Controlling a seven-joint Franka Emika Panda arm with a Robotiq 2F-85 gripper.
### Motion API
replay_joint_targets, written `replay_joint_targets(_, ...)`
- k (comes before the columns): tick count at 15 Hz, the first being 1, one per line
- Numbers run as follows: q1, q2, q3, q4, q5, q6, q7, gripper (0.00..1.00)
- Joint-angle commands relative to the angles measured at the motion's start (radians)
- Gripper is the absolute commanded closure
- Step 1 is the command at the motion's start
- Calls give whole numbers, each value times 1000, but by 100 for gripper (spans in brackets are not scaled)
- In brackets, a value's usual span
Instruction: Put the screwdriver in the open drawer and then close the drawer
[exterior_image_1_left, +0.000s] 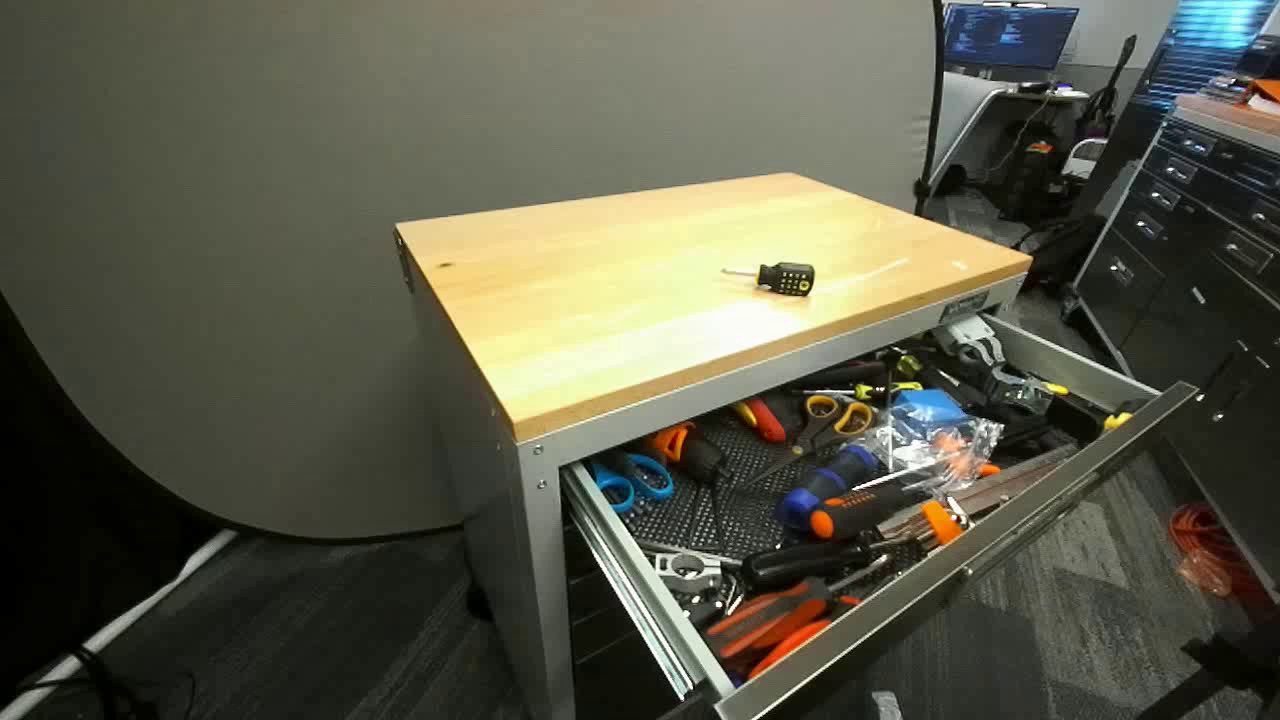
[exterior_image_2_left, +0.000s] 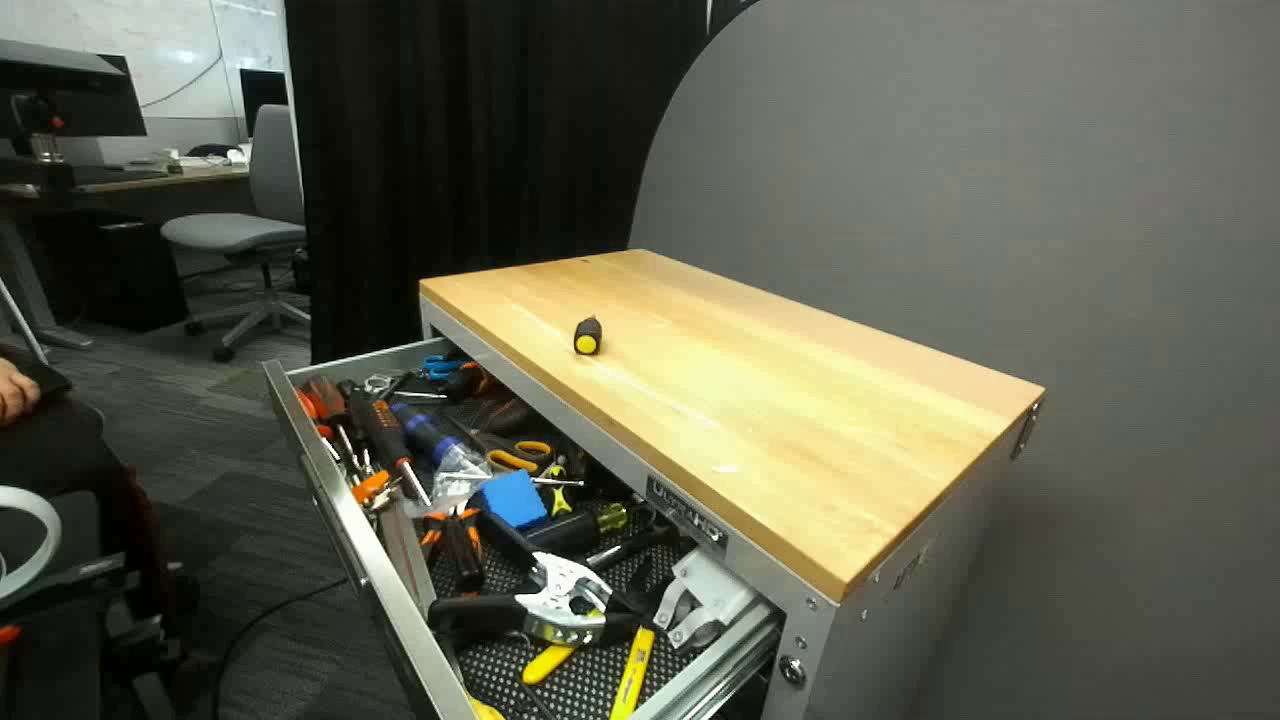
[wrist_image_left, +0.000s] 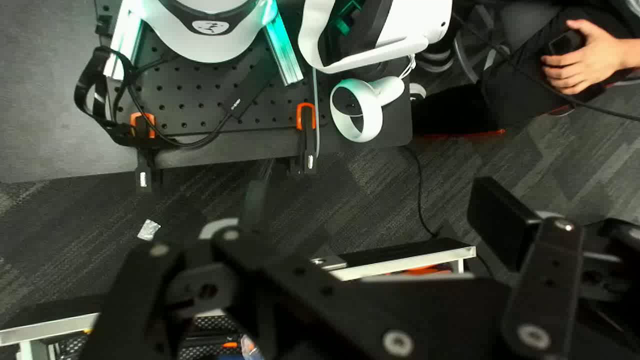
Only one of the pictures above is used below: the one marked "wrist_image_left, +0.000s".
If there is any black box on floor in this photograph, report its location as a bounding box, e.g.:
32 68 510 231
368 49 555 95
466 176 540 272

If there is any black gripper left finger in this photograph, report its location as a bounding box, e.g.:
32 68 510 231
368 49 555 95
80 241 236 360

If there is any orange black left clamp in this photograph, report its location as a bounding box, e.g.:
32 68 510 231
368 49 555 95
128 111 158 192

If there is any white VR headset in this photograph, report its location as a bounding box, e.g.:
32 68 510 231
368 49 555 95
297 0 453 73

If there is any person's bare hand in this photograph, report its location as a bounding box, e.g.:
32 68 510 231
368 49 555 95
542 20 640 95

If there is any white paper scrap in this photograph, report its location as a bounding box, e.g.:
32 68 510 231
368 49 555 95
135 220 160 241

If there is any orange black clamp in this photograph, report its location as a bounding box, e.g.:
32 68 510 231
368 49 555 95
294 101 317 174
128 111 158 192

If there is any orange black right clamp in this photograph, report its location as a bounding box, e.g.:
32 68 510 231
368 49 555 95
294 101 317 174

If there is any white VR ring controller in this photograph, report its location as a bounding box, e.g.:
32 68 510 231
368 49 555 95
330 75 405 144

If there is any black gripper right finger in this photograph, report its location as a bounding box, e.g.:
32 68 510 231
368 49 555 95
500 218 583 360

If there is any black cable bundle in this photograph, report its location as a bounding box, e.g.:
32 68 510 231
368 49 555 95
71 44 243 152

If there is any white VR head strap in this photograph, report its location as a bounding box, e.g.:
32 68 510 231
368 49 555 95
104 0 306 88

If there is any black perforated mounting board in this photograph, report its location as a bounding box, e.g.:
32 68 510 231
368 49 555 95
73 0 412 170

